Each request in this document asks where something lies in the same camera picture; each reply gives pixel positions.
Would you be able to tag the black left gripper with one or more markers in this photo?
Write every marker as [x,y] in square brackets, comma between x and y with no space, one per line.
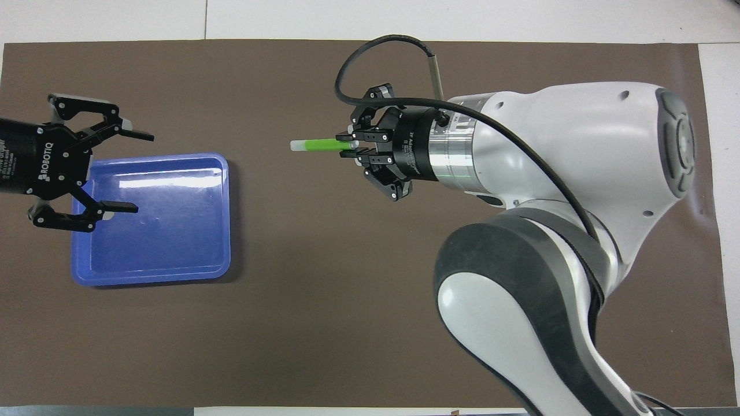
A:
[40,159]

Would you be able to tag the brown table mat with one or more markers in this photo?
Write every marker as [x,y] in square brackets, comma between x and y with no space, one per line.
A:
[347,318]

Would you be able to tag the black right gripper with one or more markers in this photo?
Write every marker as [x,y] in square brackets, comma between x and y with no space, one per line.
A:
[413,144]

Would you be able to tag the blue plastic tray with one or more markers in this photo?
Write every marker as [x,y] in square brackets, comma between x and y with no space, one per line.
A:
[173,231]

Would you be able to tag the green pen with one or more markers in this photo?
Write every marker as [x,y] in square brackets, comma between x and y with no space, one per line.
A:
[321,144]

